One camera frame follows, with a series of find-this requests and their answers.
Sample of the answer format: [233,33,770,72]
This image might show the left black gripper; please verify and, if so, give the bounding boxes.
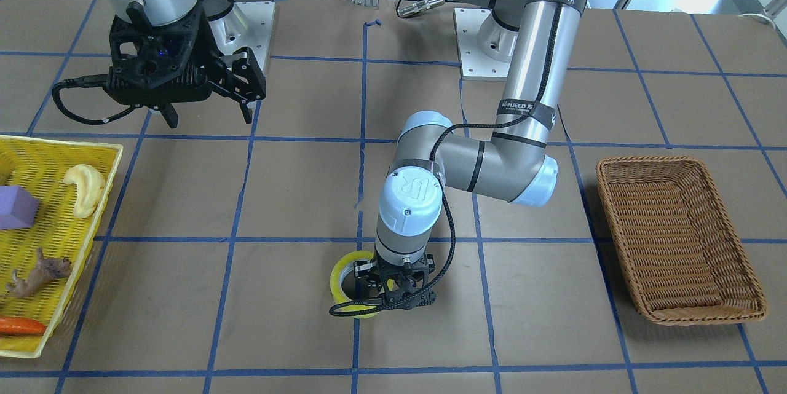
[354,251,437,312]

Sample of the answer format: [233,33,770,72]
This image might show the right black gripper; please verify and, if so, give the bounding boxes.
[106,7,266,130]

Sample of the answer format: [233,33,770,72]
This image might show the yellow tape roll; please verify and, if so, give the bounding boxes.
[330,251,385,319]

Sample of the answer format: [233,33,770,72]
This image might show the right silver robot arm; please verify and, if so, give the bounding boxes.
[79,0,281,128]

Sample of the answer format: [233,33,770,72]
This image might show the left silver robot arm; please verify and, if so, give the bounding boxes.
[329,0,587,318]

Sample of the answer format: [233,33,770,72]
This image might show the yellow toy banana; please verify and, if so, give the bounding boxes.
[63,164,106,219]

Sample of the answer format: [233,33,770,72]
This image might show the yellow plastic tray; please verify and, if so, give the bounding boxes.
[1,135,124,358]

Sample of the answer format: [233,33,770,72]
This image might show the purple foam block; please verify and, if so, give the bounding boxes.
[1,186,39,230]

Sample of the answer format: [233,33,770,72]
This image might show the brown toy lion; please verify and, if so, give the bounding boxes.
[4,246,71,299]

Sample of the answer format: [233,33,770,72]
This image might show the brown wicker basket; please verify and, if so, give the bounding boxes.
[596,156,769,326]

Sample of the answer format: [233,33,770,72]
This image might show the orange toy carrot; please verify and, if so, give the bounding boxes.
[1,315,47,336]

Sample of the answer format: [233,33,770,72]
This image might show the black cable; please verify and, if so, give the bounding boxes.
[329,124,554,318]

